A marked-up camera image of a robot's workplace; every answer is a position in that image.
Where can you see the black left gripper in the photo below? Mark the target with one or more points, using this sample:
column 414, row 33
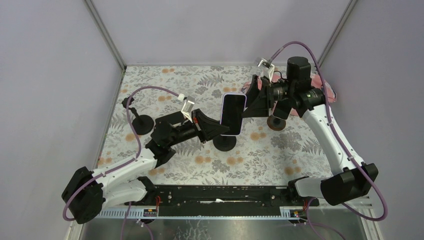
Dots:
column 198, row 124

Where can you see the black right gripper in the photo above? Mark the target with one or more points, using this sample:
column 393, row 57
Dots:
column 259, row 107

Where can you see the black phone stand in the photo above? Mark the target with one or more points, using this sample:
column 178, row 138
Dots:
column 142, row 124
column 224, row 143

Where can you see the phone with lavender case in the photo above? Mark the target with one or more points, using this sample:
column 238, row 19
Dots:
column 233, row 106

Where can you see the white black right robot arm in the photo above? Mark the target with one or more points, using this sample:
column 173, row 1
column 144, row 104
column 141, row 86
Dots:
column 351, row 176

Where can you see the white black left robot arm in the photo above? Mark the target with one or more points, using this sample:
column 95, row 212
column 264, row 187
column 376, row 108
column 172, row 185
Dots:
column 90, row 191

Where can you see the phone with beige case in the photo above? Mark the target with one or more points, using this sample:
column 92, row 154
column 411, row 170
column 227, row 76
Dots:
column 172, row 118

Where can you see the floral patterned table mat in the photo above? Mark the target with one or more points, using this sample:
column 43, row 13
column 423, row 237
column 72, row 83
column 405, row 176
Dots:
column 261, row 156

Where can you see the pink patterned cloth bag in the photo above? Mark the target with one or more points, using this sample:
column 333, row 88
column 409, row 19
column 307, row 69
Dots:
column 323, row 89

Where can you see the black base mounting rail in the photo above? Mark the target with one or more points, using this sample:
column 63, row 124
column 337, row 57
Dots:
column 218, row 197

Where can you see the white slotted cable duct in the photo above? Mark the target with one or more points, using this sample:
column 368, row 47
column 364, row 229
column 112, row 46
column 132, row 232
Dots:
column 246, row 213

